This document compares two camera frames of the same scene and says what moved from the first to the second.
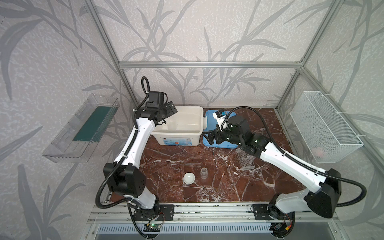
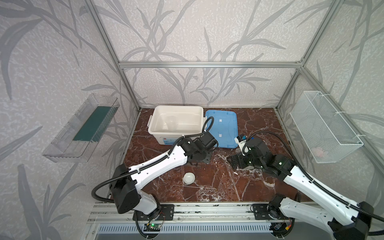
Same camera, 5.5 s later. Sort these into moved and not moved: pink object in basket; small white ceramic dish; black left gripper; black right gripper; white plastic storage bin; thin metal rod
Moved: black right gripper; black left gripper
Not moved: thin metal rod; white plastic storage bin; pink object in basket; small white ceramic dish
